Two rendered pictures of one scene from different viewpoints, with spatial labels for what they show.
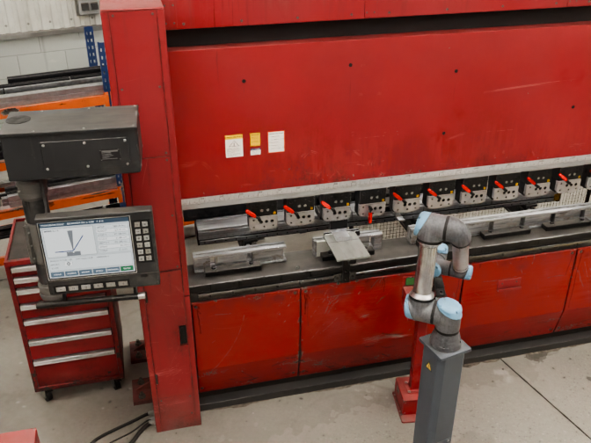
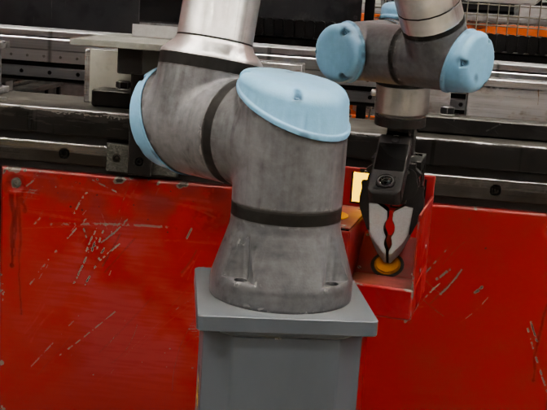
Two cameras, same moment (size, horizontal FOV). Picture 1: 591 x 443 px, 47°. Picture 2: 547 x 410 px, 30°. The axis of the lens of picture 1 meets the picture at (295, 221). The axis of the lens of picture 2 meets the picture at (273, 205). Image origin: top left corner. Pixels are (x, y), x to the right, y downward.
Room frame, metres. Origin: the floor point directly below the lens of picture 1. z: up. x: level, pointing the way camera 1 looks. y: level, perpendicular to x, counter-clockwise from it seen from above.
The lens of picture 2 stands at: (1.61, -1.06, 1.08)
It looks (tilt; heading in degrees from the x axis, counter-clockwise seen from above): 11 degrees down; 20
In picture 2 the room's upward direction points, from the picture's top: 4 degrees clockwise
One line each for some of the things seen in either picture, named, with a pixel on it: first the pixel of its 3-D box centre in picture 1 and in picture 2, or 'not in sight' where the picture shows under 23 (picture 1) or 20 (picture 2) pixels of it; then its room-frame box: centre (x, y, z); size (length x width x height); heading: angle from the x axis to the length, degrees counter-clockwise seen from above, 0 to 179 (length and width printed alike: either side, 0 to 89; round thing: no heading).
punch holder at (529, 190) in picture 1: (535, 180); not in sight; (3.56, -1.37, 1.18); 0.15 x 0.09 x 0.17; 104
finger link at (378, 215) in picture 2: not in sight; (381, 227); (3.01, -0.72, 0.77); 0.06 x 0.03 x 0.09; 5
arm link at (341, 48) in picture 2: (438, 266); (369, 51); (2.89, -0.72, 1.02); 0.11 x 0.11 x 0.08; 67
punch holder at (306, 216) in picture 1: (298, 207); not in sight; (3.22, -0.02, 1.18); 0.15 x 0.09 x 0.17; 104
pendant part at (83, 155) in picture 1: (86, 215); not in sight; (2.49, 0.87, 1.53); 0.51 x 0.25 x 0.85; 100
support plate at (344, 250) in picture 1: (346, 246); (146, 42); (3.13, -0.27, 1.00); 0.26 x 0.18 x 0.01; 14
